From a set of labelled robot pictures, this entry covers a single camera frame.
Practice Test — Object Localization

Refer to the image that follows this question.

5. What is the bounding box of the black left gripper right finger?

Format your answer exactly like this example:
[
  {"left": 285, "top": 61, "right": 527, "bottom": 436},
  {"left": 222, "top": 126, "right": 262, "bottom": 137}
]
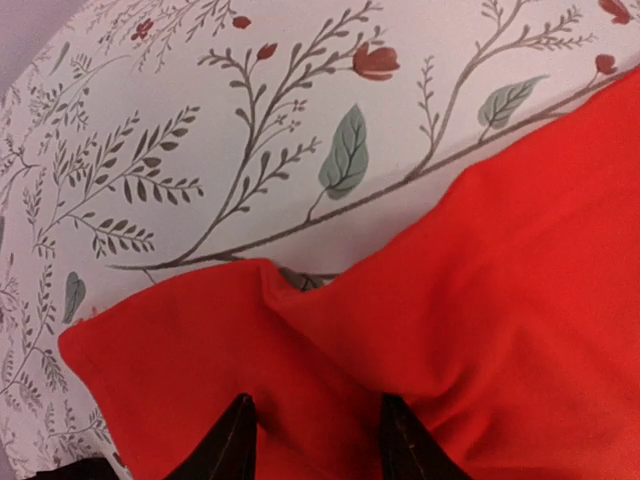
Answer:
[{"left": 379, "top": 394, "right": 471, "bottom": 480}]

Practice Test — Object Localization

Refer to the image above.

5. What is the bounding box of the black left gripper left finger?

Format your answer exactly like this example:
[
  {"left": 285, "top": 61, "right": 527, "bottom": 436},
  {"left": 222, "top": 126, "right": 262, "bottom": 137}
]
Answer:
[{"left": 167, "top": 393, "right": 258, "bottom": 480}]

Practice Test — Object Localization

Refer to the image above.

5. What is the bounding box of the red t-shirt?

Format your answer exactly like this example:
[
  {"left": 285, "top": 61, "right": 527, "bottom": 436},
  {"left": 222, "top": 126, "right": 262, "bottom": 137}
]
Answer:
[{"left": 59, "top": 72, "right": 639, "bottom": 479}]

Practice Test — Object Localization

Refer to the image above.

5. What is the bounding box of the floral patterned table mat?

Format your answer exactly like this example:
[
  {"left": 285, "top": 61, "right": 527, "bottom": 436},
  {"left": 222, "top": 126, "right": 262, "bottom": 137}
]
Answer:
[{"left": 1, "top": 1, "right": 639, "bottom": 479}]

